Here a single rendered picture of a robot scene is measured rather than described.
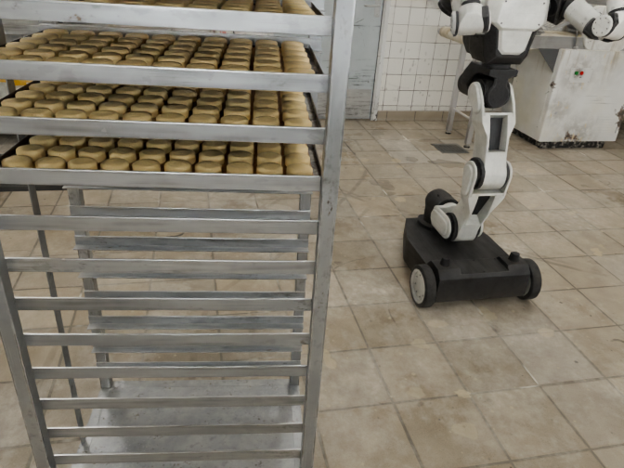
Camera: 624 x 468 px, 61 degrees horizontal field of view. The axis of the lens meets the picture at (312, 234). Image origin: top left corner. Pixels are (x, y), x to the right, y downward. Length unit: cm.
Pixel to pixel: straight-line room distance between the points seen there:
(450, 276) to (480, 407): 62
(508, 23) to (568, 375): 141
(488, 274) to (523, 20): 107
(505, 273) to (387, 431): 101
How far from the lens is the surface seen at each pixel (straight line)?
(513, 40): 237
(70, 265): 110
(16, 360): 124
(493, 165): 241
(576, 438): 215
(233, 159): 105
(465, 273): 248
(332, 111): 89
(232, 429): 134
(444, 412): 205
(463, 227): 259
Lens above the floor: 142
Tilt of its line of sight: 28 degrees down
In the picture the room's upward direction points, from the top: 4 degrees clockwise
